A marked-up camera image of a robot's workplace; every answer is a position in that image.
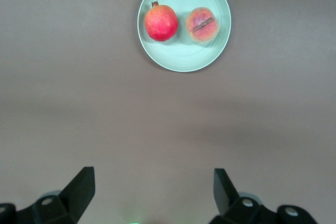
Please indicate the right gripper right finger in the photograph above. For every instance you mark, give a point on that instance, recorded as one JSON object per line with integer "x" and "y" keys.
{"x": 236, "y": 208}

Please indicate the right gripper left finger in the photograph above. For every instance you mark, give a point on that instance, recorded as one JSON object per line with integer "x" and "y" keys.
{"x": 65, "y": 203}

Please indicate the orange peach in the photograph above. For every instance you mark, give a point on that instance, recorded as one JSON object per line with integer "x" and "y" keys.
{"x": 202, "y": 24}

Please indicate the red apple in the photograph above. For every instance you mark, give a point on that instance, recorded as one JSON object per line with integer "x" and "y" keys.
{"x": 161, "y": 23}

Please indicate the brown table cloth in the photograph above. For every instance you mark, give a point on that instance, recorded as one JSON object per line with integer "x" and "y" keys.
{"x": 78, "y": 90}

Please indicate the green round plate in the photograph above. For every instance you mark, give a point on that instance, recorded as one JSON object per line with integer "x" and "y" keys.
{"x": 183, "y": 51}

